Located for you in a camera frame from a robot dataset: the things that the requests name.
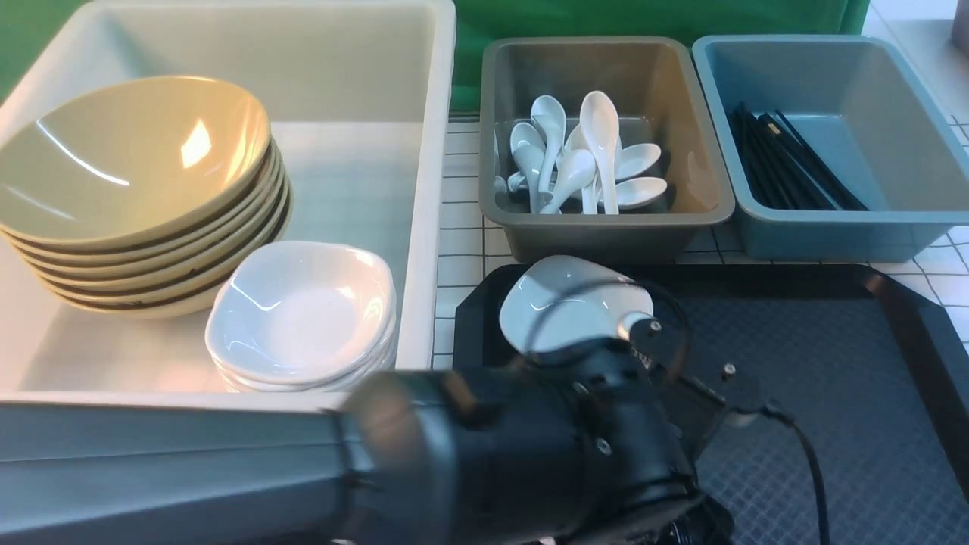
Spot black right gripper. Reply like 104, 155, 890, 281
522, 314, 765, 545

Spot white square dish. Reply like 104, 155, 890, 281
499, 255, 656, 366

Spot yellow noodle bowl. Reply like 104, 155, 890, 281
1, 76, 270, 249

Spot white soup spoon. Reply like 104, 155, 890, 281
579, 90, 619, 215

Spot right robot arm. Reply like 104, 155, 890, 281
2, 337, 765, 544

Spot top stacked yellow bowl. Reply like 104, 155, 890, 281
4, 138, 278, 266

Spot white spoons in bin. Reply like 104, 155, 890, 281
496, 95, 669, 215

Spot black plastic serving tray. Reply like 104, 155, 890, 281
451, 265, 968, 544

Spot black chopsticks in bin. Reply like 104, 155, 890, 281
728, 102, 869, 211

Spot top stacked white dish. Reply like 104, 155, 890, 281
204, 241, 397, 385

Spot stack of white dishes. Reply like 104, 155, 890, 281
211, 310, 397, 393

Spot grey-brown spoon bin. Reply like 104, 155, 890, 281
478, 36, 736, 265

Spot blue-grey chopstick bin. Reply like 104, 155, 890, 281
693, 35, 968, 263

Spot stack of yellow bowls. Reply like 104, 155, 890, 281
20, 154, 293, 319

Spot green backdrop cloth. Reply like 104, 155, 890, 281
2, 1, 870, 113

